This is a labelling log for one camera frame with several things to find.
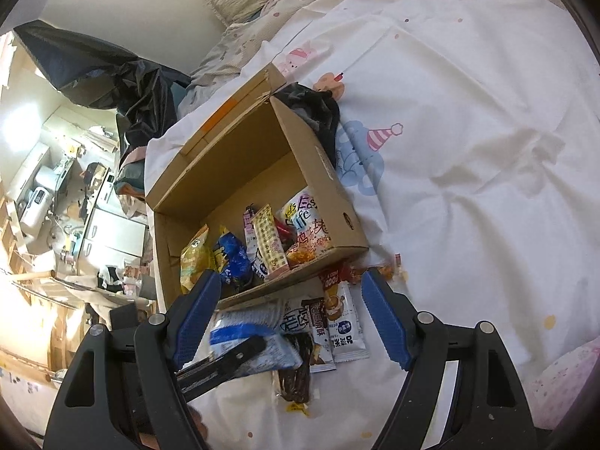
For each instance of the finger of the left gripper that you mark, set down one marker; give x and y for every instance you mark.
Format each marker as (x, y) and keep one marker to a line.
(201, 377)

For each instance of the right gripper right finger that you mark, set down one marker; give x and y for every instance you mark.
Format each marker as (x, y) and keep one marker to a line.
(463, 374)

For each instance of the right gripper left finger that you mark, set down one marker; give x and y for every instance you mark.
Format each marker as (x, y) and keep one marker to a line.
(117, 373)

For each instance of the blue white snack bag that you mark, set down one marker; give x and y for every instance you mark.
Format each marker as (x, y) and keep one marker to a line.
(232, 328)

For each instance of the dark brown jerky packet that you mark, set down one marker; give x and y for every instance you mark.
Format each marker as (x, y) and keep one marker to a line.
(294, 384)

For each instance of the dark blue chip bag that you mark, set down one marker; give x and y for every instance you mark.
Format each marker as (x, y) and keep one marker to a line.
(232, 262)

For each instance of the yellow biscuit snack bag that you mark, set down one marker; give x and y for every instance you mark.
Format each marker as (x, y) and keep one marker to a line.
(196, 258)

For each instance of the brown chocolate bar wrapper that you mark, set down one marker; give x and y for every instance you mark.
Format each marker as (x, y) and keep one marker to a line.
(307, 316)

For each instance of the white red food packet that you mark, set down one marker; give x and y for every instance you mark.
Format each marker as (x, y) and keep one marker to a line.
(253, 253)

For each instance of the beige pink wafer packet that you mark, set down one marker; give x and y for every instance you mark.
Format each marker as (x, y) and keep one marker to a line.
(269, 243)

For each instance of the white red milk tea sachet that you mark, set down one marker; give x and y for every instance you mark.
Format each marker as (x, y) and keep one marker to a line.
(346, 334)

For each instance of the orange sausage snack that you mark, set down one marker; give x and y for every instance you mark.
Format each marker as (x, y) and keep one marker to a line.
(388, 269)

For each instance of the Easy Life chicken snack bag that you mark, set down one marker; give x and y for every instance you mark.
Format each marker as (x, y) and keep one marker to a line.
(311, 236)

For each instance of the pink dotted blanket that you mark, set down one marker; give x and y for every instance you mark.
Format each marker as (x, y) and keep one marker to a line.
(551, 394)

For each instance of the white kitchen cabinet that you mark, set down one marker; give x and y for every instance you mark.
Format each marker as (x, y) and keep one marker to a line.
(111, 239)

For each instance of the brown cardboard box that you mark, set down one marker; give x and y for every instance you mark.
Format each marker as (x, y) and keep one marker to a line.
(253, 150)

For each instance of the black plastic garbage bag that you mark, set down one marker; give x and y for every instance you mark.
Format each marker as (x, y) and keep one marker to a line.
(98, 75)

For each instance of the dark grey cloth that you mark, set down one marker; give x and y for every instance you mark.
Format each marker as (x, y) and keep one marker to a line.
(318, 109)

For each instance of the white printed bed sheet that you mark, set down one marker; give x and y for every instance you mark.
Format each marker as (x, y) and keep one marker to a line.
(468, 144)

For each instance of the floral grey duvet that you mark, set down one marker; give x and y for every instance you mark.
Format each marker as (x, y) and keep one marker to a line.
(237, 46)

